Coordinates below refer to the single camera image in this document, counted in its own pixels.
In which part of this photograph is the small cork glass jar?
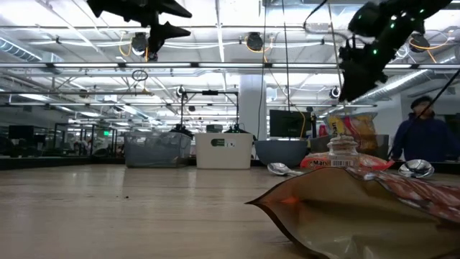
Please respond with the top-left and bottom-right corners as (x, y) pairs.
(326, 134), (359, 167)

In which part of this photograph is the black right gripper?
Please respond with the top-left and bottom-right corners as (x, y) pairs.
(337, 35), (390, 104)

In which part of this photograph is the yellow cable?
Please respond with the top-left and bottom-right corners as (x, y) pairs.
(327, 0), (351, 116)

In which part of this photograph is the black computer monitor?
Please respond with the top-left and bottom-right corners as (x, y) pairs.
(269, 109), (312, 139)

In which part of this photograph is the blue yellow noodle packet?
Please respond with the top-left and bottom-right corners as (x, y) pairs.
(325, 112), (379, 152)

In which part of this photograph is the brown orange foil pouch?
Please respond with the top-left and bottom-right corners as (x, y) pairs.
(245, 165), (460, 259)

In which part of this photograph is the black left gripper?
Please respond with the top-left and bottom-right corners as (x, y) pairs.
(86, 0), (193, 61)

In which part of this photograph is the black background frame rig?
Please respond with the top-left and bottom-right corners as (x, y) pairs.
(179, 88), (240, 135)

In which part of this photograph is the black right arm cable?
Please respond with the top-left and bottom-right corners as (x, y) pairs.
(387, 68), (460, 158)

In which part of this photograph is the white plastic bin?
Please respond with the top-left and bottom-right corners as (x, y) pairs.
(195, 132), (254, 170)

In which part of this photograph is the blue bowl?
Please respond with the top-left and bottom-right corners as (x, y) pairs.
(254, 139), (309, 168)

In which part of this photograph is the silver metal spoon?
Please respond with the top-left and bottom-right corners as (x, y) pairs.
(266, 162), (305, 178)

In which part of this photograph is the small black background monitor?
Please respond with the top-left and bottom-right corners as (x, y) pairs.
(9, 124), (35, 140)

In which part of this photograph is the orange handle metal spoon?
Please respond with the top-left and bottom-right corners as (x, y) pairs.
(397, 158), (436, 179)

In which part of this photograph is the person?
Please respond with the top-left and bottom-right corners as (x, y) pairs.
(390, 95), (460, 163)

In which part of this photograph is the orange noodle packet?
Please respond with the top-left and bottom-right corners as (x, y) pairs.
(300, 150), (395, 171)

